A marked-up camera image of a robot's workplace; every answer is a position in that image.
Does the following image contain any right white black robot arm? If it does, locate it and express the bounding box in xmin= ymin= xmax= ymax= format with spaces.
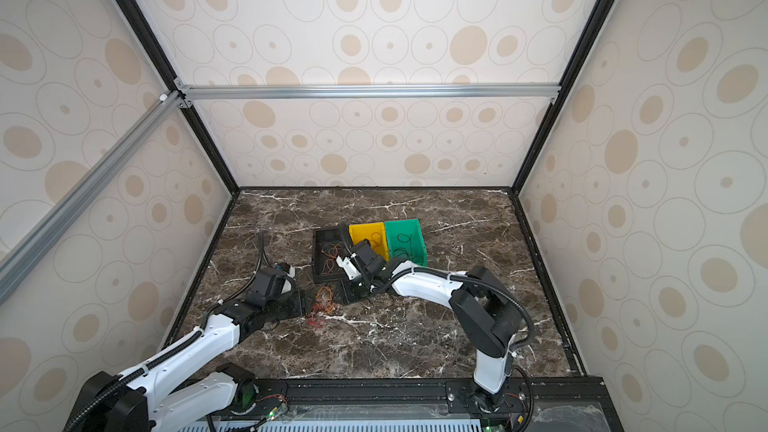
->
xmin=335 ymin=240 xmax=536 ymax=403

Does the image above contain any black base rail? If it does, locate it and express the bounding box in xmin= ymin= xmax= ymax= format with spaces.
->
xmin=113 ymin=376 xmax=625 ymax=432

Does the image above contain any horizontal aluminium rail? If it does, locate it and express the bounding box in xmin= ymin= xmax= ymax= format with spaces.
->
xmin=181 ymin=83 xmax=560 ymax=100

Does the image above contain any yellow plastic bin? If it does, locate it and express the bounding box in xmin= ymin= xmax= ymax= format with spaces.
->
xmin=348 ymin=222 xmax=390 ymax=260

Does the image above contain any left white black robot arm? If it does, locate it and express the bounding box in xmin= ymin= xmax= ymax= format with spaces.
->
xmin=63 ymin=263 xmax=305 ymax=431

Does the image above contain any left diagonal aluminium rail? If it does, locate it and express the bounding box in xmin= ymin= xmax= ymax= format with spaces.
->
xmin=1 ymin=91 xmax=181 ymax=302

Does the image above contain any black thin cable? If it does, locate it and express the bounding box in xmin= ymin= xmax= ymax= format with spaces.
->
xmin=392 ymin=232 xmax=421 ymax=260

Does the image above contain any green plastic bin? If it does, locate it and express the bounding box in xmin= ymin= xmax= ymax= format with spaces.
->
xmin=384 ymin=219 xmax=428 ymax=267

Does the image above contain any black plastic bin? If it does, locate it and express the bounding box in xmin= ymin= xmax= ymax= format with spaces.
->
xmin=311 ymin=224 xmax=350 ymax=284

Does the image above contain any red thin cable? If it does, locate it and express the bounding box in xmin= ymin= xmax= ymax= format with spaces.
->
xmin=305 ymin=286 xmax=338 ymax=330

